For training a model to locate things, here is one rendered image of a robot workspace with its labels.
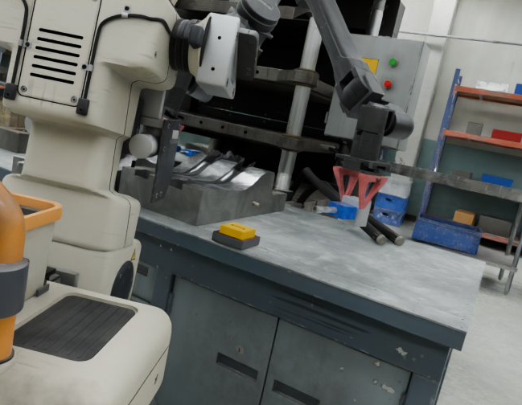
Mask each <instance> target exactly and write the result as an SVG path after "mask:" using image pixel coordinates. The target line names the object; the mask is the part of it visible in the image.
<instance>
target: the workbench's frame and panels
mask: <svg viewBox="0 0 522 405"><path fill-rule="evenodd" d="M134 238H135V239H137V240H139V241H140V243H141V245H142V247H141V252H140V256H139V260H138V267H137V271H136V275H135V279H134V286H133V290H132V294H131V298H130V300H131V301H134V302H137V303H141V304H145V305H151V306H154V307H157V308H160V309H162V310H163V311H164V312H165V313H166V314H167V315H168V317H169V318H170V321H171V339H170V344H169V349H168V353H167V358H166V366H165V370H164V375H163V380H162V383H161V386H160V387H159V389H158V391H157V392H156V394H155V396H154V399H155V402H156V404H157V405H437V402H438V397H439V395H440V391H441V389H442V384H443V381H444V378H445V375H446V370H447V367H448V364H449V361H450V356H451V354H452V350H453V349H455V350H459V351H462V347H463V343H464V341H465V337H466V335H467V334H466V333H462V332H459V331H457V330H455V329H451V328H448V327H445V326H444V325H439V324H437V323H434V322H432V321H428V320H426V319H423V318H420V317H417V316H414V315H412V314H409V313H406V312H403V311H400V310H398V309H394V308H392V307H389V306H387V305H383V304H381V303H378V302H375V301H372V300H369V299H367V298H364V297H361V296H358V295H355V294H353V293H351V292H347V291H344V290H342V289H340V288H336V287H333V286H330V285H329V284H324V283H322V282H319V281H317V280H313V279H311V278H308V277H305V276H302V275H299V274H297V273H294V272H291V271H288V270H285V269H283V268H279V267H277V266H274V265H272V264H268V263H266V262H263V261H260V260H257V259H254V258H252V257H249V256H246V255H243V254H240V253H238V252H235V251H232V250H229V249H227V248H225V247H221V246H218V245H215V244H213V243H209V242H207V241H204V240H202V239H198V238H196V237H193V236H191V235H187V234H184V233H182V232H180V231H176V230H173V229H170V228H168V227H164V226H162V225H159V224H157V223H153V222H151V221H148V220H145V219H142V218H139V217H138V223H137V226H136V231H135V235H134Z"/></svg>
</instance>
